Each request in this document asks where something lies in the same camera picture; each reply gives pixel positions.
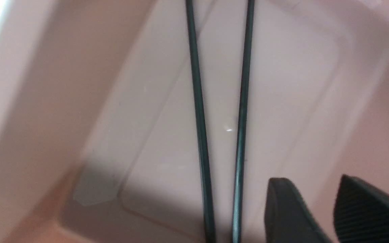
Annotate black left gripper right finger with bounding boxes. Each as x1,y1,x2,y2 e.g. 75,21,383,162
333,174,389,243

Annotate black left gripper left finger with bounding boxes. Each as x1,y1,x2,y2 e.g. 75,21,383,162
264,178,331,243

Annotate black chopstick gold band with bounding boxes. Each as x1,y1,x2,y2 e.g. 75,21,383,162
185,0,216,243
231,0,255,243

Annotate pink plastic bin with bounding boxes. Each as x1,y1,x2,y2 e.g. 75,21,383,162
0,0,389,243

